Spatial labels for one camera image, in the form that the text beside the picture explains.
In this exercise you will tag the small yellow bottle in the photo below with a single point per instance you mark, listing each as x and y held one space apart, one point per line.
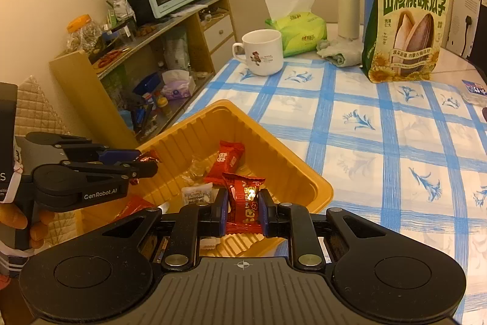
164 107

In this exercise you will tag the clear bag blue print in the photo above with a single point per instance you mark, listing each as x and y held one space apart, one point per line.
475 91

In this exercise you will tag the green tissue pack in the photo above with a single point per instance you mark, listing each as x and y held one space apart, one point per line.
300 32

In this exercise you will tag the person's left hand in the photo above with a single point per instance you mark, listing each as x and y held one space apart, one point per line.
11 214

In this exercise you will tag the orange lid plastic jar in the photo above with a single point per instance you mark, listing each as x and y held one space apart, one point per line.
81 35

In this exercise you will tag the blue checked tablecloth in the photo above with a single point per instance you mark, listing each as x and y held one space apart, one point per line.
380 142

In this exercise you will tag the wooden shelf unit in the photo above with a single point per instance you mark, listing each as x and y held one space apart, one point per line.
76 89

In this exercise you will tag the purple white bag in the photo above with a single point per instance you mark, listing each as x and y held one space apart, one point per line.
177 85

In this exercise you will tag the pale biscuit packet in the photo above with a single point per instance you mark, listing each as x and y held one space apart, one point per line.
196 193

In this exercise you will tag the dark red snack packet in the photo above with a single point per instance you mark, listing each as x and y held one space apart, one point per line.
243 203

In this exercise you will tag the crumpled grey cloth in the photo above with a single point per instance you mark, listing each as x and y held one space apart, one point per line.
340 52

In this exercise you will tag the blue box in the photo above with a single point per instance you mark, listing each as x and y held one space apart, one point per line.
146 83

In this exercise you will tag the green white snack bag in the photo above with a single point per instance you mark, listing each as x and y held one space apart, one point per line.
120 5

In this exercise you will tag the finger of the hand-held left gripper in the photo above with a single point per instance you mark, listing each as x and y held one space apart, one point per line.
144 169
118 156

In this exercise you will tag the beige quilted chair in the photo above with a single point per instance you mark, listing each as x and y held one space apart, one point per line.
38 108

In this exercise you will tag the white drawer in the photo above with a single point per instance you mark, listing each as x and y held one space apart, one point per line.
217 32

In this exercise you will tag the green sunflower seed bag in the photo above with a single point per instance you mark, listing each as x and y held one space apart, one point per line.
407 24

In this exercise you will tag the orange plastic tray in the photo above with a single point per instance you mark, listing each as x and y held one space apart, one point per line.
228 123

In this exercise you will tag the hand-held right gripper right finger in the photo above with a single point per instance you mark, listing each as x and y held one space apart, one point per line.
264 212

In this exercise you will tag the white snack packet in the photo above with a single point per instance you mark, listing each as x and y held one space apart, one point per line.
208 242

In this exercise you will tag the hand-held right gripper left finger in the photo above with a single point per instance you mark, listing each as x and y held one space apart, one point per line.
220 212

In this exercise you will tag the clear plastic container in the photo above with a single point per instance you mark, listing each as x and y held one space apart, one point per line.
177 51

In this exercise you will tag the clear cookie packet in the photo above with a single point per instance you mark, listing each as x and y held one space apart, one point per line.
196 169

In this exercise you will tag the white mug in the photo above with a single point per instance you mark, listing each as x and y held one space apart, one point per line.
262 54

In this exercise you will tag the large red snack packet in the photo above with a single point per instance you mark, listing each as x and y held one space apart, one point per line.
224 162

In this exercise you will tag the white thermos bottle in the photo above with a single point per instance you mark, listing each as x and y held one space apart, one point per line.
348 12

